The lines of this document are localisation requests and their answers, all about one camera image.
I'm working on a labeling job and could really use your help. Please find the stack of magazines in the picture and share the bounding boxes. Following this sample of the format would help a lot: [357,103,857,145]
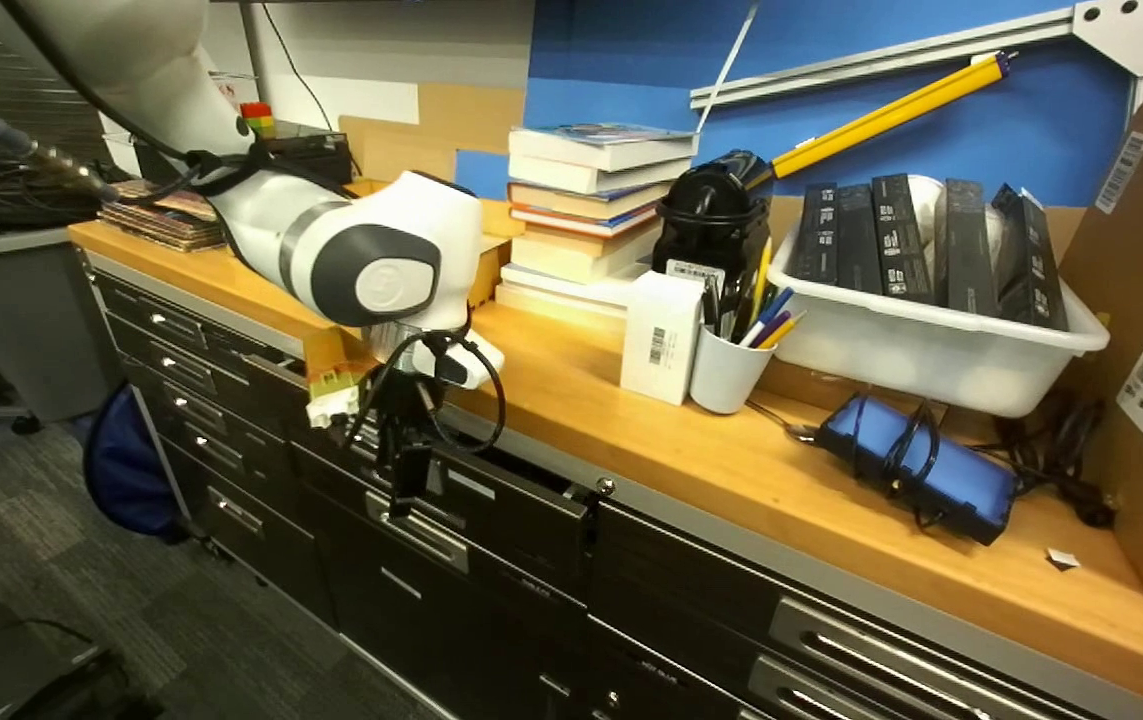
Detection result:
[96,180,228,254]

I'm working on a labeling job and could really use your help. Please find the white strap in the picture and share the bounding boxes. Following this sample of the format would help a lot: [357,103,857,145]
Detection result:
[695,0,762,133]

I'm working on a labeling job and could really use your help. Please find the black device box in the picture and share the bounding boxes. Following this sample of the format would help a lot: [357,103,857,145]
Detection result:
[249,120,356,188]

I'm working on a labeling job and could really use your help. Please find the open black drawer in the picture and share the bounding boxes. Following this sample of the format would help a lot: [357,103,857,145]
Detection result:
[286,385,600,606]

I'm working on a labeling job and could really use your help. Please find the drawer handle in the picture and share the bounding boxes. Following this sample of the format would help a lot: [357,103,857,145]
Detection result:
[145,308,209,348]
[183,424,248,473]
[153,348,220,393]
[769,596,1102,720]
[164,390,229,433]
[745,654,897,720]
[364,488,473,577]
[204,486,268,538]

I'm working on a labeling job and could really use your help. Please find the blue bag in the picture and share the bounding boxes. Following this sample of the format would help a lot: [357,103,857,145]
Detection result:
[81,380,194,546]

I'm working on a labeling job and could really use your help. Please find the heap of pens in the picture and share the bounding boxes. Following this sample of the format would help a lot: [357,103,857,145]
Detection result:
[699,238,809,351]

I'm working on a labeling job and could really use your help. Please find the blue object with black cable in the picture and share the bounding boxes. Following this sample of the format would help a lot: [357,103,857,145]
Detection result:
[814,392,1022,547]

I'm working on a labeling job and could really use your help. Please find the grey table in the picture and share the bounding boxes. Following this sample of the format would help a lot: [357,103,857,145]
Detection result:
[0,198,124,423]

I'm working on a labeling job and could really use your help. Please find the yellow pole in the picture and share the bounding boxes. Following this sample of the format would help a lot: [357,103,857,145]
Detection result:
[746,50,1019,191]

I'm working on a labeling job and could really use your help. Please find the white cup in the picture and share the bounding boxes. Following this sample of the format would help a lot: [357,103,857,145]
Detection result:
[688,323,778,416]

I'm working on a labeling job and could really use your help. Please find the white box with barcode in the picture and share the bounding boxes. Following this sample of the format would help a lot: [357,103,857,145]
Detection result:
[618,270,708,407]

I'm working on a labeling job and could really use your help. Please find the coil of black cable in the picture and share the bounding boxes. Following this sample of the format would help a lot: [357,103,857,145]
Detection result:
[0,152,107,233]

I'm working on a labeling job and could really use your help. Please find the stack of books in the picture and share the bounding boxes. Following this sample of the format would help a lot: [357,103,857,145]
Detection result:
[494,122,700,323]

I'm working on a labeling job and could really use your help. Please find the white plastic tub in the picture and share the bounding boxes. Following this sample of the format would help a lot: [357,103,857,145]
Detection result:
[767,215,1112,420]

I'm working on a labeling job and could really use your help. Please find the aluminium frame rail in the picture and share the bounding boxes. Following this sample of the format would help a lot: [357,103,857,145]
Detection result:
[688,0,1143,113]

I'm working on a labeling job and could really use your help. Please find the row of black boxes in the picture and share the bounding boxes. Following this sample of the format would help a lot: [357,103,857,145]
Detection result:
[789,173,1072,333]

